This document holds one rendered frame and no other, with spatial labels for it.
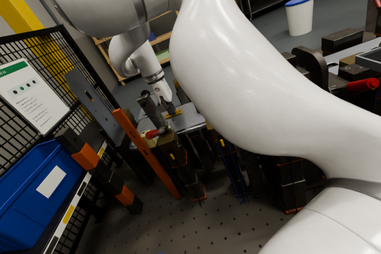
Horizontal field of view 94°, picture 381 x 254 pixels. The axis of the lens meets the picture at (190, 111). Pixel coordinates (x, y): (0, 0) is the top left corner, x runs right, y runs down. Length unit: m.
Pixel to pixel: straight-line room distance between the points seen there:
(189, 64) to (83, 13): 0.14
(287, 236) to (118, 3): 0.28
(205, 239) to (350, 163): 0.63
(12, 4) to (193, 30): 1.23
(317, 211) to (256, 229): 0.55
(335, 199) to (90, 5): 0.30
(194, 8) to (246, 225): 0.70
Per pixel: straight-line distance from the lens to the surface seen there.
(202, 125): 0.67
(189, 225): 0.82
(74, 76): 0.81
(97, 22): 0.25
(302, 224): 0.20
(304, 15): 4.40
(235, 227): 0.76
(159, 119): 0.58
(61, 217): 0.70
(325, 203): 0.21
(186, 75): 0.17
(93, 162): 0.75
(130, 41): 0.57
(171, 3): 0.28
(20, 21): 1.35
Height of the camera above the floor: 1.39
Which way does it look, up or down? 30 degrees down
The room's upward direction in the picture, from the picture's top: 24 degrees counter-clockwise
